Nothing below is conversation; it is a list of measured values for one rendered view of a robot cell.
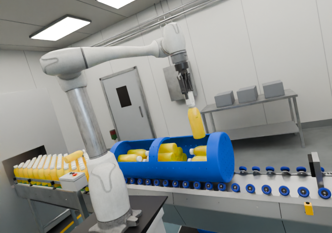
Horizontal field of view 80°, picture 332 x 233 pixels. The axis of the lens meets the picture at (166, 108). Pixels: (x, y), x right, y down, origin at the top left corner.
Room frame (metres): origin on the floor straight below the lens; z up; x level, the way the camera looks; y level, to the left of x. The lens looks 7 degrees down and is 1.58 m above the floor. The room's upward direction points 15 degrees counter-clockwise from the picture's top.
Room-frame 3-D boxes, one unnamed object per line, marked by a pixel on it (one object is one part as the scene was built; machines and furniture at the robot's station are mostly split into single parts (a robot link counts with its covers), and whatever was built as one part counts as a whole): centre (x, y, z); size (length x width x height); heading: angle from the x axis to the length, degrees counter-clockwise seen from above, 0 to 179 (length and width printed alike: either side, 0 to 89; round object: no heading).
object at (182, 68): (1.11, -0.14, 1.63); 0.08 x 0.07 x 0.09; 148
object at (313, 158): (0.88, -0.60, 1.00); 0.10 x 0.04 x 0.15; 146
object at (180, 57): (1.11, -0.14, 1.70); 0.09 x 0.09 x 0.06
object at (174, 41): (1.12, -0.14, 1.81); 0.13 x 0.11 x 0.16; 19
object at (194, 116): (1.12, -0.14, 1.33); 0.07 x 0.07 x 0.19
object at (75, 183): (1.49, 0.84, 1.05); 0.20 x 0.10 x 0.10; 56
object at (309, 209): (0.80, -0.49, 0.92); 0.08 x 0.03 x 0.05; 146
